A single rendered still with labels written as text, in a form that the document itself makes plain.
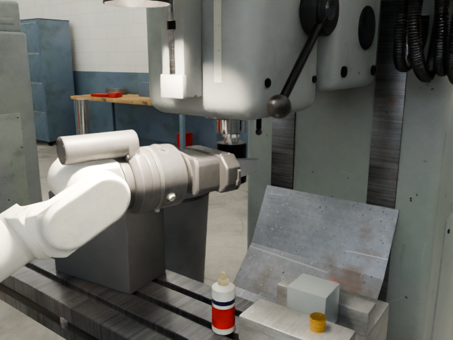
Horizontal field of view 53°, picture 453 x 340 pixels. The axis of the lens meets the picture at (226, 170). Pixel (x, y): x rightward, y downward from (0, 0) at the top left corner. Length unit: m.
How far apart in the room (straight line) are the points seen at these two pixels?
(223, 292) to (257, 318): 0.14
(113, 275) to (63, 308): 0.11
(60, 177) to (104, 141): 0.07
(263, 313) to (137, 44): 6.54
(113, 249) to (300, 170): 0.46
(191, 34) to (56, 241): 0.29
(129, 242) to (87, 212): 0.38
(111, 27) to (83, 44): 0.78
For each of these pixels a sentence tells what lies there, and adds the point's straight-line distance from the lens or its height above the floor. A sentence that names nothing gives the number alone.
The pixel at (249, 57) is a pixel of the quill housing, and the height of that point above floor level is 1.39.
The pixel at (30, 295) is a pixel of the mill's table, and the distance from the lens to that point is 1.07.
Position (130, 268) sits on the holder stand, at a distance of 0.94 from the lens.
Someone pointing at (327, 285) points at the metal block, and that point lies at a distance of 0.69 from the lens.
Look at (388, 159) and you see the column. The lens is 0.99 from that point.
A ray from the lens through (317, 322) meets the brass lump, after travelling 0.64.
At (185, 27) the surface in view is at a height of 1.43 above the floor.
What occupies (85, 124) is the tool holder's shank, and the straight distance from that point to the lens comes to 1.00.
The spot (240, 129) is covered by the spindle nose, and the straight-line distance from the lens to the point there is 0.68.
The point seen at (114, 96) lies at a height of 0.91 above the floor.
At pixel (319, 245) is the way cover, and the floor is 0.99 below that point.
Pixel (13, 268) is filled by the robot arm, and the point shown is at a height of 1.16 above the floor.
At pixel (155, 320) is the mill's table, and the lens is 0.88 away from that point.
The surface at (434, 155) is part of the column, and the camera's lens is 0.97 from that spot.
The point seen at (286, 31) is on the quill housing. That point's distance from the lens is 0.63.
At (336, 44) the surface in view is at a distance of 0.73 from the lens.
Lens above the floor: 1.39
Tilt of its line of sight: 14 degrees down
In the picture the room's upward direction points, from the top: straight up
